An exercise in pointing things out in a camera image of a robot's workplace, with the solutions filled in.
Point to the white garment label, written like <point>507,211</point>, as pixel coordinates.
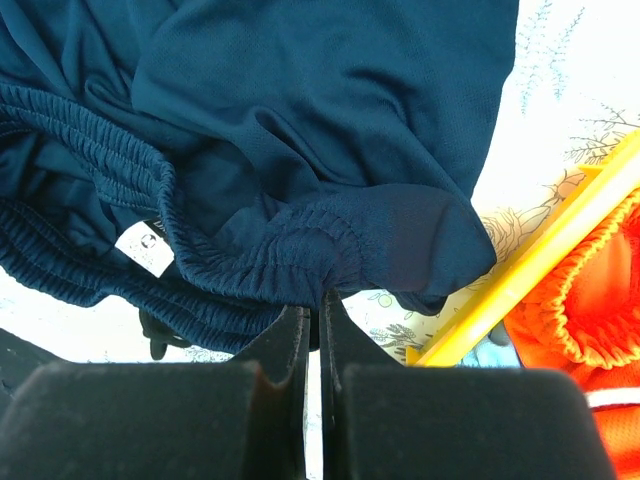
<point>147,244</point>

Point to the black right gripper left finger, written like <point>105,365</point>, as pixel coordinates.
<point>239,419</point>

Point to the navy blue shorts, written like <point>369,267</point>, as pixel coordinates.
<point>289,148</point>

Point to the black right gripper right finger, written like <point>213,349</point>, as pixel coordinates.
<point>382,420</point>

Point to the bright orange shorts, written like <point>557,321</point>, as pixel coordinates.
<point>583,319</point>

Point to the yellow plastic tray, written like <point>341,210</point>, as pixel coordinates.
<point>604,187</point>

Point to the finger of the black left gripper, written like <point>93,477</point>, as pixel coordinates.
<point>19,358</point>

